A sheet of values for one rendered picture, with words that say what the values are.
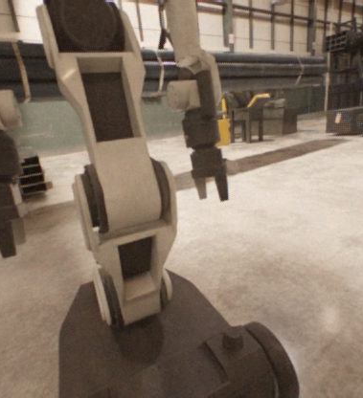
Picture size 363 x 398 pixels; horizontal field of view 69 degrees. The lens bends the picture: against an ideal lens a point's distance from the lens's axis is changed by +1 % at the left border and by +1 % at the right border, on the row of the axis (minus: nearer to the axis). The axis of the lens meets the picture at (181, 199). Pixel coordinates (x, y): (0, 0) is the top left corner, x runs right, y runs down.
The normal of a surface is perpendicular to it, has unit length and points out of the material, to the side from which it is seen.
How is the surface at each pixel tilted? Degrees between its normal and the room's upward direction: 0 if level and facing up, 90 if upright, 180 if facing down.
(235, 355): 0
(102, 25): 90
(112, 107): 80
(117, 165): 66
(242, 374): 45
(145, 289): 30
